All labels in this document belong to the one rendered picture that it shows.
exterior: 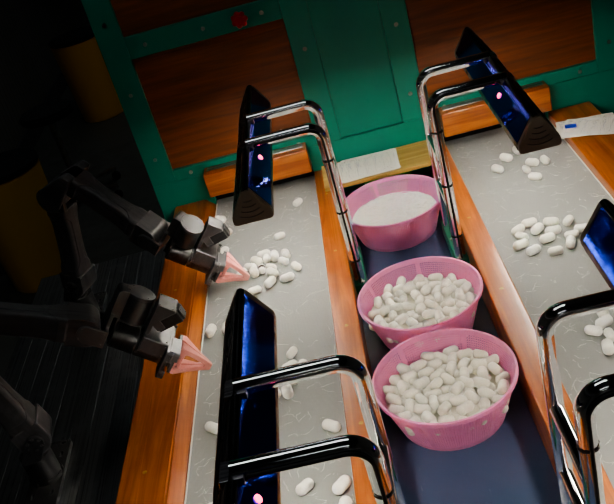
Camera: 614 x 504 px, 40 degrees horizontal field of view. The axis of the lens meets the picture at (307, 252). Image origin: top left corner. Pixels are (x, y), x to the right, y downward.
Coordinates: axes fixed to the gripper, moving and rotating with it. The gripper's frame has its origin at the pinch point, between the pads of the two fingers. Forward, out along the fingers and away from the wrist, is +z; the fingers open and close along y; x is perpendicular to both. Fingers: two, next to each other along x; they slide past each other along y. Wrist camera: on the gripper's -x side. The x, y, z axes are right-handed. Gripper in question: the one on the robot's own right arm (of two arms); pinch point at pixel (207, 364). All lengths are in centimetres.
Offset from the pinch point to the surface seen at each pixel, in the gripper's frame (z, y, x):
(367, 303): 29.8, 18.7, -15.9
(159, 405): -5.4, -2.7, 11.1
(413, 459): 35.9, -23.2, -12.2
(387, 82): 29, 90, -45
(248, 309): -5.4, -29.4, -33.1
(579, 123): 78, 75, -60
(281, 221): 16, 68, -4
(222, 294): 4.3, 37.6, 6.1
